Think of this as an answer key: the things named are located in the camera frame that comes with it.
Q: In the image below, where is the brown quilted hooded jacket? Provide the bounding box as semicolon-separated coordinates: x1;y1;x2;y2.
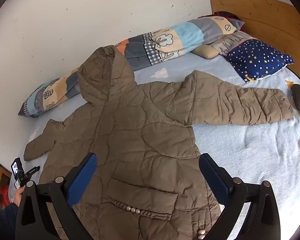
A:
24;45;294;240

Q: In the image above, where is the person's left forearm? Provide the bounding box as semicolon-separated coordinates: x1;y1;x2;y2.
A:
0;202;19;240

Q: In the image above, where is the navy star print pillow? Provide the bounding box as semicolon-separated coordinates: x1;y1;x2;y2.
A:
226;39;295;83

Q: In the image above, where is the grey printed pillow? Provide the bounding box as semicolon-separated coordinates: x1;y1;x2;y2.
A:
210;30;255;57

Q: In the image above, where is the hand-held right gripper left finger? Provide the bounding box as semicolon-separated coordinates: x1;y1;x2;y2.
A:
16;152;98;240

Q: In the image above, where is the wooden headboard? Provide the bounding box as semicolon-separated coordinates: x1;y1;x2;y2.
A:
210;0;300;85

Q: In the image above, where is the light blue bed sheet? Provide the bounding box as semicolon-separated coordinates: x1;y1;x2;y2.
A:
21;52;300;240

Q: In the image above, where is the patchwork printed blanket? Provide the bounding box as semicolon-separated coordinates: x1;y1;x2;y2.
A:
18;15;245;118

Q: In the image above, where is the small beige pillow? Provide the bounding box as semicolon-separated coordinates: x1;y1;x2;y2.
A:
191;44;219;59

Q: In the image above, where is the person's left hand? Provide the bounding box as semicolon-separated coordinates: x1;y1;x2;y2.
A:
14;187;25;206

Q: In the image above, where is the black oval case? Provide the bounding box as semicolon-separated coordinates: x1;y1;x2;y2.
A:
291;84;300;112

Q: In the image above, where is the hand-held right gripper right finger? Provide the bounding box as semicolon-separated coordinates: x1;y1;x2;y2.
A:
199;153;282;240

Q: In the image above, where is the wooden shelf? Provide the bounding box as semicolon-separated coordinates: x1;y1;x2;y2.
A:
0;159;13;218

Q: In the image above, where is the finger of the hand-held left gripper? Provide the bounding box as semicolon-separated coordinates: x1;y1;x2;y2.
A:
24;166;41;180

